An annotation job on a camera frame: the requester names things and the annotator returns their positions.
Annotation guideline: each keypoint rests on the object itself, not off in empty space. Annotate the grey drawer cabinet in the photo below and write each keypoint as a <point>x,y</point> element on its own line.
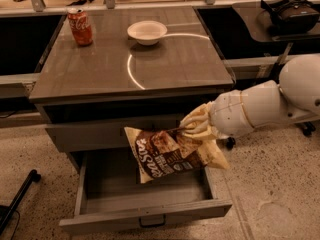
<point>116,77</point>

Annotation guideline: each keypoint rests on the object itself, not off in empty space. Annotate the black stand leg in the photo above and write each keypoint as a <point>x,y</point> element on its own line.
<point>8,211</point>

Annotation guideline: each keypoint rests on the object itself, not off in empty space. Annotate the black lower drawer handle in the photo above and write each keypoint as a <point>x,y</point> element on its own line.
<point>152,221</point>

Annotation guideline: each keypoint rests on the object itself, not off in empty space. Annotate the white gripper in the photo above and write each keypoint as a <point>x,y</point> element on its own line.
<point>227,114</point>

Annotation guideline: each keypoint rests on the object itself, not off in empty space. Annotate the black VR headset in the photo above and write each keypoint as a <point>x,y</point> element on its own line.
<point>292,16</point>

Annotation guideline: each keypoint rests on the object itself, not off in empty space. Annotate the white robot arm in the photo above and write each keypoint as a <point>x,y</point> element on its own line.
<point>294,98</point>

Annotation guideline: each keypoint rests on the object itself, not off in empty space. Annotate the black side table stand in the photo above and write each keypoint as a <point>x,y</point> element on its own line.
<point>290,96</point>

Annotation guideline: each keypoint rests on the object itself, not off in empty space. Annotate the white bowl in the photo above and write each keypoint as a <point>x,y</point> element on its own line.
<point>147,32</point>

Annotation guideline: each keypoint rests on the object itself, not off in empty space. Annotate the red cola can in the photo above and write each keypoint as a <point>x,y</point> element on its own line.
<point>80,26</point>

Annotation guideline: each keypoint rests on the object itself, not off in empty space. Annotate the closed upper drawer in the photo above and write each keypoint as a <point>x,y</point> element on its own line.
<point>105,134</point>

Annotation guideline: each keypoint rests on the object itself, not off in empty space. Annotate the brown chip bag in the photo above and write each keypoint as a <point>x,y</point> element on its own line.
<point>167,152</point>

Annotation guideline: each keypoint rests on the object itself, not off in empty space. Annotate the open lower drawer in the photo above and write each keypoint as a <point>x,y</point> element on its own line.
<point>110,196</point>

